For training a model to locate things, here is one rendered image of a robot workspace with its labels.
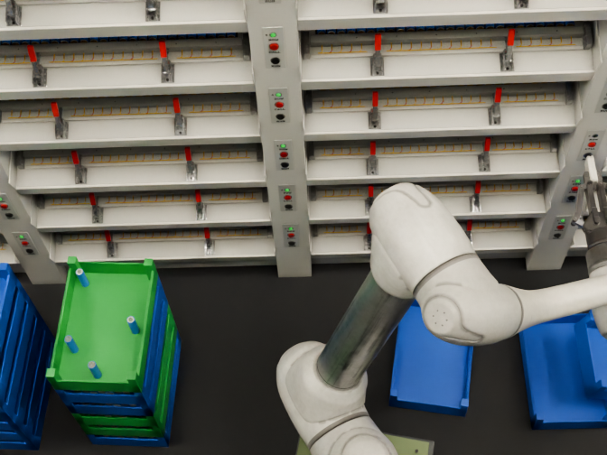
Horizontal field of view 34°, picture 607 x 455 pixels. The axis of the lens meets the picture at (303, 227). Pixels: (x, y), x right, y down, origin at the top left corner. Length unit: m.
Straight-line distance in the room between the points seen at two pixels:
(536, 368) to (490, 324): 1.07
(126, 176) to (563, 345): 1.24
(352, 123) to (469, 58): 0.31
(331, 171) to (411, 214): 0.68
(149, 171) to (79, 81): 0.38
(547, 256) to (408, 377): 0.51
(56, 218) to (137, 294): 0.37
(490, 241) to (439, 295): 1.10
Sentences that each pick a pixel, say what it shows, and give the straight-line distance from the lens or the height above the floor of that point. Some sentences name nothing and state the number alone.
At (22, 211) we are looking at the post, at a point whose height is 0.40.
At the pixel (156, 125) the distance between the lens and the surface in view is 2.27.
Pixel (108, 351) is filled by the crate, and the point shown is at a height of 0.40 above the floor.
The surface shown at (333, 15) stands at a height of 1.07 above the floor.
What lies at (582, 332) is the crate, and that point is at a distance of 2.68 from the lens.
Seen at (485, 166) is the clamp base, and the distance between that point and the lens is 2.42.
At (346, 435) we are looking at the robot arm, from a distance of 2.14.
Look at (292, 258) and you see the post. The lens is 2.73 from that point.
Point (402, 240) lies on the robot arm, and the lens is 1.72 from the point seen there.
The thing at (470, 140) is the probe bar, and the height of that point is 0.55.
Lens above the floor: 2.51
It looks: 60 degrees down
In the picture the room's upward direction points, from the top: 4 degrees counter-clockwise
